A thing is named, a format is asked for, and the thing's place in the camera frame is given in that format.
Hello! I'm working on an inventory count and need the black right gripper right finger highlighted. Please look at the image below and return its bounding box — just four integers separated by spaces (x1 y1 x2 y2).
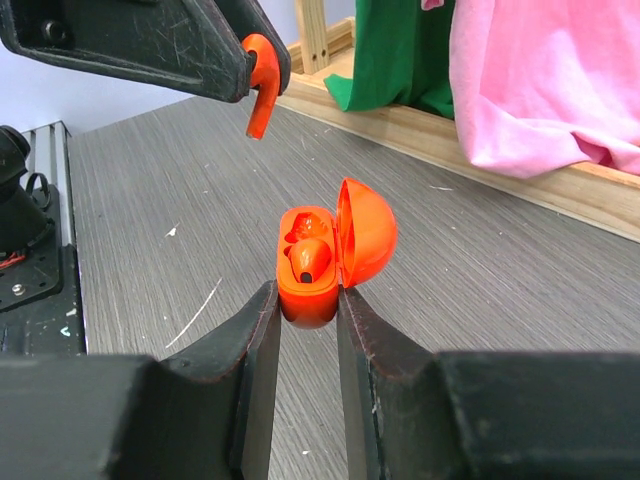
337 289 639 479

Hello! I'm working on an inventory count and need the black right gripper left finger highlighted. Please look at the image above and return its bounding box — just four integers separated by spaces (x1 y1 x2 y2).
1 281 280 479

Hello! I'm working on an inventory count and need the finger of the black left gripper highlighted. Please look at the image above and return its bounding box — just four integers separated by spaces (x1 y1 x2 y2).
1 0 250 103
209 0 291 98

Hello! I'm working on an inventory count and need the green t-shirt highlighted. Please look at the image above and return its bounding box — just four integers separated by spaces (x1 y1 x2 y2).
325 0 455 119

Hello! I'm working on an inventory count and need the wooden clothes rack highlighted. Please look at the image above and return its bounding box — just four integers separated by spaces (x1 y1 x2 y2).
279 1 639 241

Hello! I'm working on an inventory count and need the pink t-shirt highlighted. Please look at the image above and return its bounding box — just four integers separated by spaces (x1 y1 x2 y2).
449 1 639 178

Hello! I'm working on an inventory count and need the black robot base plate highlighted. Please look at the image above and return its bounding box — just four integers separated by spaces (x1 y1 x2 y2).
0 124 87 357

